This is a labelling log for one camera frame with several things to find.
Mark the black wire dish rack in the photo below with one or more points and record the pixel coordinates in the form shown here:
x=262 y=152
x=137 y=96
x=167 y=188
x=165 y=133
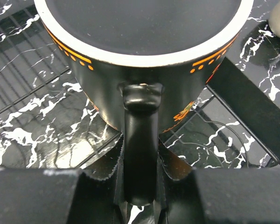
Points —
x=46 y=121

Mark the black mug red inside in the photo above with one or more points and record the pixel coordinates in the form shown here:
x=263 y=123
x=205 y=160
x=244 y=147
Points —
x=142 y=64

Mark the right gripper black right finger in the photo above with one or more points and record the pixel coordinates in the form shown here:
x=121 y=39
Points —
x=187 y=195

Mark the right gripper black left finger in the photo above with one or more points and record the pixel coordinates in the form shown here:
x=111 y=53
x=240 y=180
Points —
x=63 y=196

